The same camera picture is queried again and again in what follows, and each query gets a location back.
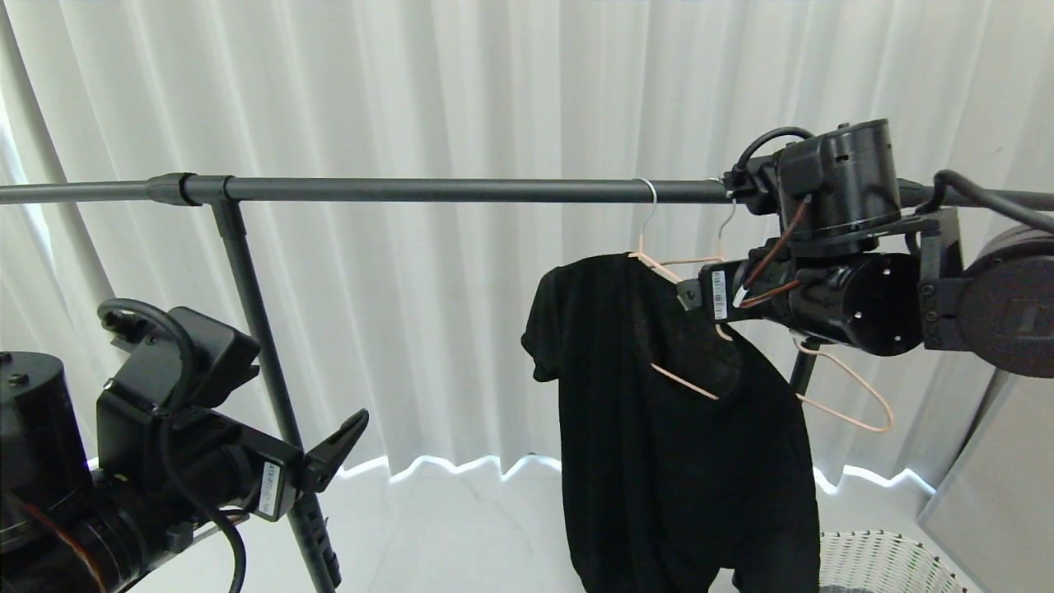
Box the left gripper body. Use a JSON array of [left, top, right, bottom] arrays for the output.
[[169, 441, 307, 536]]

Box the white laundry basket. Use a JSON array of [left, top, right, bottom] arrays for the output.
[[819, 530, 968, 593]]

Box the pink clothes hanger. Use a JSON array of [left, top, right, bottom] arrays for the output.
[[627, 180, 735, 402], [659, 200, 895, 434]]

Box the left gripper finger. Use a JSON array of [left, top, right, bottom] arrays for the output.
[[301, 409, 370, 493]]

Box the white curtain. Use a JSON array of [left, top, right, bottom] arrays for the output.
[[0, 0, 1054, 495]]

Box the black short-sleeved shirt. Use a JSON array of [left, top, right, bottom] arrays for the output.
[[521, 253, 822, 593]]

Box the large grey board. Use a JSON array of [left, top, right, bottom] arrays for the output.
[[916, 367, 1054, 593]]

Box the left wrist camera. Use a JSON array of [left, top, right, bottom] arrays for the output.
[[97, 306, 261, 495]]

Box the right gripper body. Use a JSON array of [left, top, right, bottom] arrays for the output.
[[677, 251, 925, 357]]

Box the black clothes rack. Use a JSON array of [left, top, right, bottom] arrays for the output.
[[0, 171, 1054, 593]]

